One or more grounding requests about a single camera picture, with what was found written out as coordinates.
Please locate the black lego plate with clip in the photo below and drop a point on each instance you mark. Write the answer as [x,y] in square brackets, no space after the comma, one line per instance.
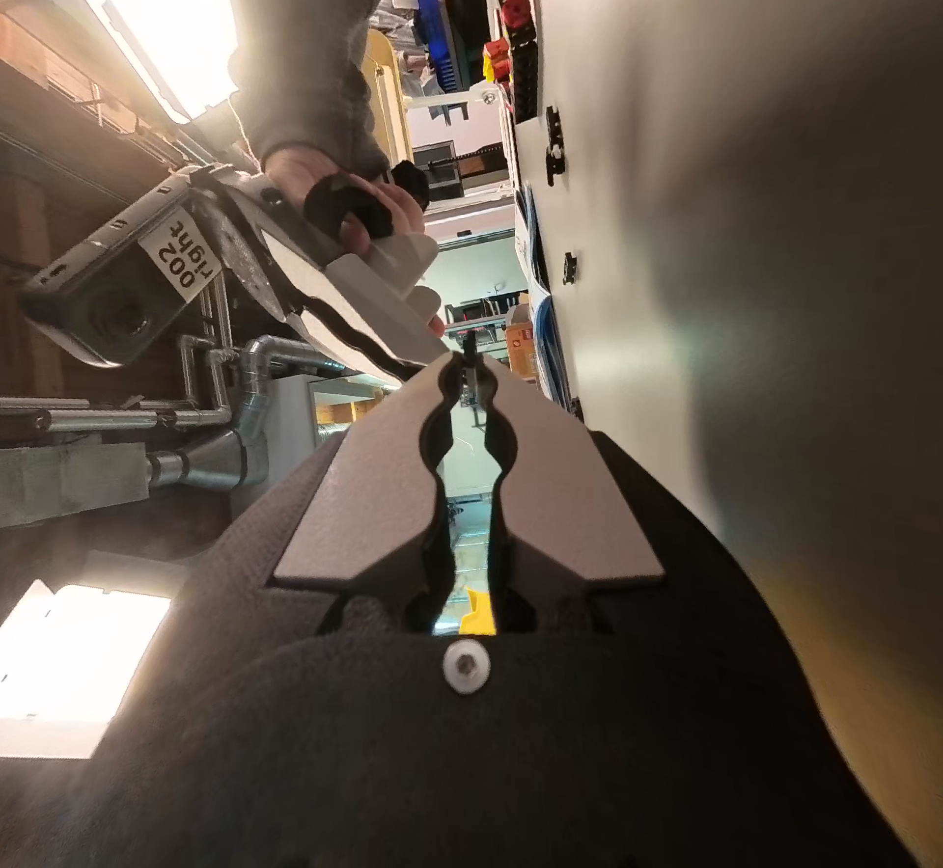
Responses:
[469,352]

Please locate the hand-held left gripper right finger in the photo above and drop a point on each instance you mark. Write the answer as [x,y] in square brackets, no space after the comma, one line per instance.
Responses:
[582,507]

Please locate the orange lego set box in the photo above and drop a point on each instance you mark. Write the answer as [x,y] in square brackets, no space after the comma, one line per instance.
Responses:
[521,349]

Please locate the blue plastic crate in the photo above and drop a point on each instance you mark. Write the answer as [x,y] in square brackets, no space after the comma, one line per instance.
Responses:
[436,28]

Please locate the small black lego piece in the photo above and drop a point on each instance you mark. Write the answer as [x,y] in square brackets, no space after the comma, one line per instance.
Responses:
[569,269]
[555,146]

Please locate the silver metal pipes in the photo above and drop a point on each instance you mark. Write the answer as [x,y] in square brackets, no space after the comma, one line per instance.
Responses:
[254,374]

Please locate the studio light panel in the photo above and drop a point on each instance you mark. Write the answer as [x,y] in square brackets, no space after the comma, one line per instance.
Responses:
[66,662]
[169,21]

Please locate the open lego instruction booklet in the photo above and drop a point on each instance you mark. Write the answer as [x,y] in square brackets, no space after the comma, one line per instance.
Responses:
[549,345]

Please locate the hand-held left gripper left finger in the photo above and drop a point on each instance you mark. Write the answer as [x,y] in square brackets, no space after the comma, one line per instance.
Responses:
[353,507]

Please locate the closed lego instruction booklet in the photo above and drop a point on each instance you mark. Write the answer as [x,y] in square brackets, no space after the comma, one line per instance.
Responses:
[527,242]

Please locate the long lego strip assembly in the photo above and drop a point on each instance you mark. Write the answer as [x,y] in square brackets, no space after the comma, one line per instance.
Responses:
[527,84]

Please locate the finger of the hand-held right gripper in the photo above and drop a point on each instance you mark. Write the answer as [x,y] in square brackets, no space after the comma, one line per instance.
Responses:
[383,308]
[331,341]

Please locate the person's right hand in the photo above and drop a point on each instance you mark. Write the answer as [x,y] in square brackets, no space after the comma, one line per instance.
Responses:
[295,168]

